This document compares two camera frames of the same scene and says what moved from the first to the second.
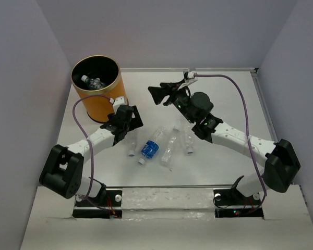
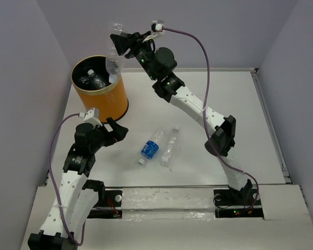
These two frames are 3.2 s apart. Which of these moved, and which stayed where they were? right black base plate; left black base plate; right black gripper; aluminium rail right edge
Moved: right black gripper
Stayed: right black base plate; left black base plate; aluminium rail right edge
